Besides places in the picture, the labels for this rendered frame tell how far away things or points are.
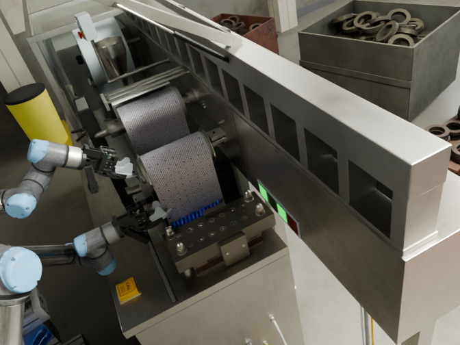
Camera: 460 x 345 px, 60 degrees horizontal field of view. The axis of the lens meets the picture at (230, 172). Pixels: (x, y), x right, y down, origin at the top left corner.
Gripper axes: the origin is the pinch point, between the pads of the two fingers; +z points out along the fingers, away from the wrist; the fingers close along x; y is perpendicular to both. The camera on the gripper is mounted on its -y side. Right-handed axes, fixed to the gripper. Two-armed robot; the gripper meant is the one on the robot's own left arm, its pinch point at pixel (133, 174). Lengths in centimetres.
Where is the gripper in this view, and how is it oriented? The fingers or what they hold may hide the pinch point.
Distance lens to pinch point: 150.1
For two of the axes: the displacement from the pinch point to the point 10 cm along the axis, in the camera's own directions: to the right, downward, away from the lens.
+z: 8.1, 1.8, 5.6
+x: -4.2, -4.9, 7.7
